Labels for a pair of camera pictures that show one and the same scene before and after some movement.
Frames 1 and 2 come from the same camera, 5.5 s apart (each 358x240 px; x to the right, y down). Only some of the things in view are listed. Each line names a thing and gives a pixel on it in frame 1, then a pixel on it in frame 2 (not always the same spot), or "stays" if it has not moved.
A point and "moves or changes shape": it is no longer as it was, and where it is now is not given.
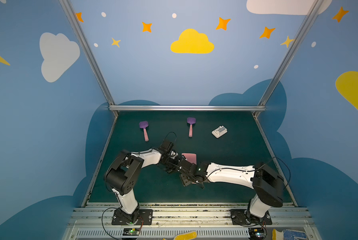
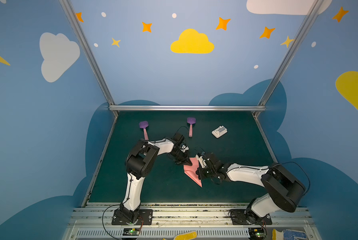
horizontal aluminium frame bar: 187,108 stays
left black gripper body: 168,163 -> 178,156
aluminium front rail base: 209,221 stays
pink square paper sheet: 190,157 moves or changes shape
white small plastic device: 219,132 stays
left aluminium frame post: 69,9 stays
